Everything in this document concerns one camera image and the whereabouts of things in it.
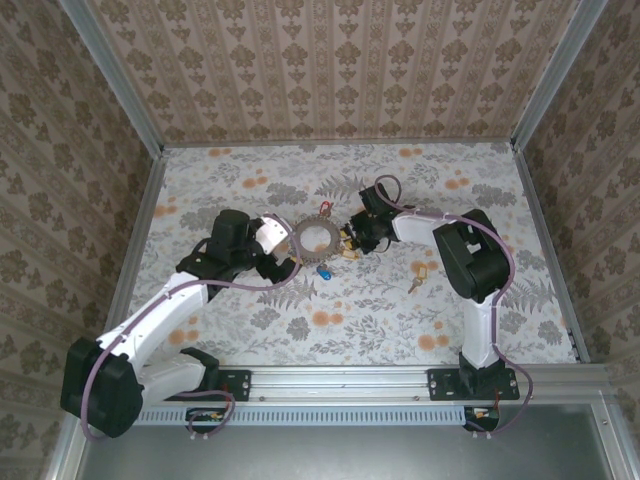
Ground metal disc with keyrings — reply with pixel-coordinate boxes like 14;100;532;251
291;216;346;274

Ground grey metal sheet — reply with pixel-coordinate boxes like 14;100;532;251
74;403;619;480

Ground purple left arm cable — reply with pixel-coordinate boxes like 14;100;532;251
79;212;304;444

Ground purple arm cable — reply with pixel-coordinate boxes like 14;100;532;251
372;174;535;441
79;212;304;444

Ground aluminium table side rail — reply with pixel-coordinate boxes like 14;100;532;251
514;142;594;364
107;147;169;346

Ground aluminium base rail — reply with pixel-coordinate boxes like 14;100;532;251
219;363;609;404

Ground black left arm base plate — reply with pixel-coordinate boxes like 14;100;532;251
164;368;252;402

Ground grey slotted cable duct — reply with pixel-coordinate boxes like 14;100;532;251
137;406;465;427

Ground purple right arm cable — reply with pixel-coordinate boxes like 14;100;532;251
372;174;535;441

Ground black board with coloured wires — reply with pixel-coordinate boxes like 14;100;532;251
185;407;235;435
463;405;502;432

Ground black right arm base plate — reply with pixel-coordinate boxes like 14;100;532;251
427;367;521;402

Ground aluminium frame post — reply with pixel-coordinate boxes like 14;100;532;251
509;0;601;152
64;0;167;158

